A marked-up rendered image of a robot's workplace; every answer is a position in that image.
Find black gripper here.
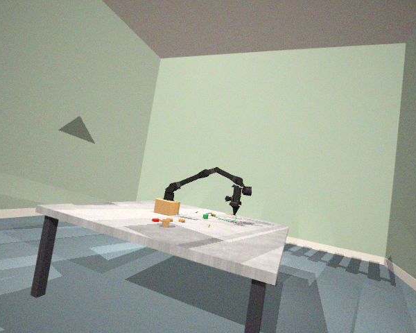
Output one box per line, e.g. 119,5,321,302
229,194,242,215

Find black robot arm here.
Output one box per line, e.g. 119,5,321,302
163,167,252,202

